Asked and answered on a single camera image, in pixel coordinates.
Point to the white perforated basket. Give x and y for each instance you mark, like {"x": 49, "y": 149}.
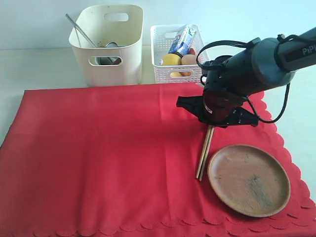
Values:
{"x": 162, "y": 37}

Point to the silver table knife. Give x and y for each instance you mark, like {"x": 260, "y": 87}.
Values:
{"x": 79, "y": 29}

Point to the red sausage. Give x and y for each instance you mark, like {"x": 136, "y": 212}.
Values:
{"x": 191, "y": 51}

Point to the brown wooden plate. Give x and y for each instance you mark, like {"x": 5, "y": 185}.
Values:
{"x": 249, "y": 180}

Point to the stainless steel cup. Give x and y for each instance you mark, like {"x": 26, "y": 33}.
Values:
{"x": 111, "y": 45}

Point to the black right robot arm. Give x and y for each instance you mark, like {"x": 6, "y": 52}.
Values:
{"x": 261, "y": 65}

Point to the small milk carton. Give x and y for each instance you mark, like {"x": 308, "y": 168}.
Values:
{"x": 183, "y": 40}

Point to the yellow cheese wedge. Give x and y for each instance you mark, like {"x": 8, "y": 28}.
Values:
{"x": 176, "y": 74}

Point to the white ceramic bowl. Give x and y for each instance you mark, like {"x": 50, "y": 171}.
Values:
{"x": 105, "y": 60}

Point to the cream plastic bin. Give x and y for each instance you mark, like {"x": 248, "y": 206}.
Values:
{"x": 119, "y": 23}

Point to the wooden chopstick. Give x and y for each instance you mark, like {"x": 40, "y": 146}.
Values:
{"x": 207, "y": 137}
{"x": 206, "y": 155}

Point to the brown egg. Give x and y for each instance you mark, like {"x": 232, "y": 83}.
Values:
{"x": 189, "y": 59}

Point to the red tablecloth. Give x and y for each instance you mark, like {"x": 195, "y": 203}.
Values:
{"x": 121, "y": 161}

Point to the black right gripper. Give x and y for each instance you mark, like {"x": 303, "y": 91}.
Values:
{"x": 224, "y": 93}

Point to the yellow lemon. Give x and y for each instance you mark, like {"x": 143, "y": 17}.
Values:
{"x": 170, "y": 60}

